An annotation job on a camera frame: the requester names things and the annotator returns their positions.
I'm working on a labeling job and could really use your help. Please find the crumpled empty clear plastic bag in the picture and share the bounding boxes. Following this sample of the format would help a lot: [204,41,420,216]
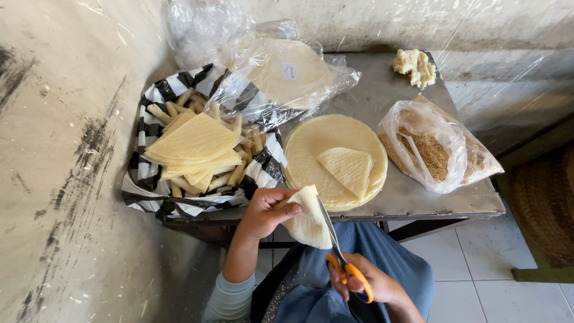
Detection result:
[162,0,256,70]

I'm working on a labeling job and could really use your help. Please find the brown woven mat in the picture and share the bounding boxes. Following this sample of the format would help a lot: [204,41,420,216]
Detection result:
[509,144,574,270]

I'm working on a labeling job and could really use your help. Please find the person's right hand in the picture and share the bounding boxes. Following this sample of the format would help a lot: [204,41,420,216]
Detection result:
[329,252,405,307]

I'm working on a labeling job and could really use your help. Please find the bagged round wrapper sheets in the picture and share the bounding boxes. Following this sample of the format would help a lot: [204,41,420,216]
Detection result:
[224,38,335,110]

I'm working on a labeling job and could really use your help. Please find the pale wrapper sheet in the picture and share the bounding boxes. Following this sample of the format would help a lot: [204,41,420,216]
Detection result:
[275,184,334,250]

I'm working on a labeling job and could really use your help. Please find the stack of triangular wrapper pieces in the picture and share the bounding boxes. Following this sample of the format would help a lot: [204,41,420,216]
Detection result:
[143,112,244,194]

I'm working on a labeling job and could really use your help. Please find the black white striped plastic bag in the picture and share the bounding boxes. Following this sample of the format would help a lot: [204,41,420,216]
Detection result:
[121,63,288,221]

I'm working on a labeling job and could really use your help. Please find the pale lump of filling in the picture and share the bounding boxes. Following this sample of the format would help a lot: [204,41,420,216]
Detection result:
[392,48,437,89]

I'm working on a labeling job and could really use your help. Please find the person's left hand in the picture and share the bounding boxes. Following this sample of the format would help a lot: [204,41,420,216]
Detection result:
[244,188,304,241]

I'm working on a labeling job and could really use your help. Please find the clear plastic wrapper bag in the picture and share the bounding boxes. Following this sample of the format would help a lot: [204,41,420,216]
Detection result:
[204,20,362,131]

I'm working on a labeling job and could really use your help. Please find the stack of round wrapper sheets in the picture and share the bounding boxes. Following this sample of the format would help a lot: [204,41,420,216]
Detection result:
[283,114,389,212]

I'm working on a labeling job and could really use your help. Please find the clear bag of breadcrumbs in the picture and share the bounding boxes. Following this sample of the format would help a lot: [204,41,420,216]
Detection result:
[377,95,505,195]

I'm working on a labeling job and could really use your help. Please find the grey metal table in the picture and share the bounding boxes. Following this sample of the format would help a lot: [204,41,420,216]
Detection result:
[157,51,507,248]

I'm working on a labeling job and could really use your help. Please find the person's blue denim clothing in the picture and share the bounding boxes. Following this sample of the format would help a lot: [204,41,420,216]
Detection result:
[250,222,435,323]

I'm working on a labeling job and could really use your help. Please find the pile of rolled pastry sticks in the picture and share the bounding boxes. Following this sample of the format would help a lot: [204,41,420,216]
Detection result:
[146,87,268,199]

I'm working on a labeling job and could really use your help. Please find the clear plastic wall sheet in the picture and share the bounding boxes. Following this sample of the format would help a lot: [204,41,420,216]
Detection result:
[428,0,574,149]

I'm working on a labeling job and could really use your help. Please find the quarter cut wrapper stack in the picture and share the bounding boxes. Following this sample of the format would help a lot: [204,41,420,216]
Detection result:
[316,147,375,202]

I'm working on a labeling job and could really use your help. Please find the orange handled scissors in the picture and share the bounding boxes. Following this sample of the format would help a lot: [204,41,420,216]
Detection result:
[317,195,375,305]

